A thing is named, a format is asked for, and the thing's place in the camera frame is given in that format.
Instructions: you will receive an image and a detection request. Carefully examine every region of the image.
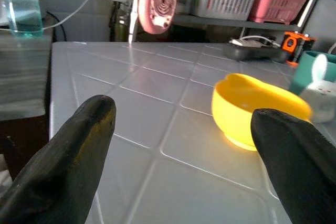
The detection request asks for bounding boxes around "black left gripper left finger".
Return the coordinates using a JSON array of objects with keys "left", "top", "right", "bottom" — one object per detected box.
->
[{"left": 0, "top": 94, "right": 117, "bottom": 224}]

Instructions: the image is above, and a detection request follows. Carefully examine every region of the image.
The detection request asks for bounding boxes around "grey wooden table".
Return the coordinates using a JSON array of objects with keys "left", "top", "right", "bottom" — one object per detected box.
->
[{"left": 0, "top": 34, "right": 53, "bottom": 180}]

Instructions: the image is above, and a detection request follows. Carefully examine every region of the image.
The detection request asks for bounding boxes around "white cable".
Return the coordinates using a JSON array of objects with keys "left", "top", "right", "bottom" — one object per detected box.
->
[{"left": 0, "top": 0, "right": 107, "bottom": 35}]

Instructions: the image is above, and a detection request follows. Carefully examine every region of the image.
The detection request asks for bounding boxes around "pink round fan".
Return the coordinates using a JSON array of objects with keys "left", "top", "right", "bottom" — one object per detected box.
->
[{"left": 136, "top": 0, "right": 178, "bottom": 35}]

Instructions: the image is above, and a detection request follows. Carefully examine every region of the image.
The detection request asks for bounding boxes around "dark grey tray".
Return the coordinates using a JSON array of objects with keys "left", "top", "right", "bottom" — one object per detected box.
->
[{"left": 224, "top": 42, "right": 289, "bottom": 63}]

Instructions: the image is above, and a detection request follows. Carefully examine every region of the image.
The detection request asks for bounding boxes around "orange black device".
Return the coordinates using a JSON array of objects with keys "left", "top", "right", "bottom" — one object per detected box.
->
[{"left": 282, "top": 31, "right": 316, "bottom": 66}]

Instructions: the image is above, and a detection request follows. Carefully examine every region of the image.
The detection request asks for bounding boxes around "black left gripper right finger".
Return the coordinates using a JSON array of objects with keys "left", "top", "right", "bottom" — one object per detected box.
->
[{"left": 250, "top": 108, "right": 336, "bottom": 224}]

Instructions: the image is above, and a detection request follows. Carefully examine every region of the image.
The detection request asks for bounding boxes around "thin black cable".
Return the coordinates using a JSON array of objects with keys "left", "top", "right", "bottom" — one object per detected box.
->
[{"left": 46, "top": 10, "right": 68, "bottom": 42}]

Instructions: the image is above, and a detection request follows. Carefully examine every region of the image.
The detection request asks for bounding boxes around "teal cup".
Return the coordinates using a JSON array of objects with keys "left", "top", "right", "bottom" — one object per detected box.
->
[{"left": 288, "top": 50, "right": 336, "bottom": 95}]

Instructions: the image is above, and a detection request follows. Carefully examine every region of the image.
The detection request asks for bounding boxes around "grey metal shelf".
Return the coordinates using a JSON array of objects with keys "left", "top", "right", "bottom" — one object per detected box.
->
[{"left": 172, "top": 0, "right": 331, "bottom": 32}]

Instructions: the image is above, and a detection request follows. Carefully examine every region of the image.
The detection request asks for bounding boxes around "white fan pole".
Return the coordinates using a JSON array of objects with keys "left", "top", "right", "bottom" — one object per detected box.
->
[{"left": 128, "top": 0, "right": 144, "bottom": 43}]

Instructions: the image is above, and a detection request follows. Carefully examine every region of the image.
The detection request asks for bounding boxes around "clear blue water bottle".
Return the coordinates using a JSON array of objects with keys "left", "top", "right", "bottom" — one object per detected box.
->
[{"left": 0, "top": 0, "right": 44, "bottom": 36}]

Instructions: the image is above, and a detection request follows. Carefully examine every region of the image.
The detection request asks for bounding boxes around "white bunny figure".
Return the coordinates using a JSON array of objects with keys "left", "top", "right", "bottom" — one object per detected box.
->
[{"left": 299, "top": 54, "right": 336, "bottom": 124}]

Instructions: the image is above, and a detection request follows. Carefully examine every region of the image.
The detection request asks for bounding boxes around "yellow plastic bowl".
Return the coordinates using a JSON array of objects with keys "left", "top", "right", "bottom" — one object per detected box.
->
[{"left": 211, "top": 73, "right": 313, "bottom": 152}]

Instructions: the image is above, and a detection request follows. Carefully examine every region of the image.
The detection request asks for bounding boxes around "pink plastic basket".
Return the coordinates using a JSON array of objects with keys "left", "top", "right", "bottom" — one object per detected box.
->
[{"left": 248, "top": 0, "right": 312, "bottom": 25}]

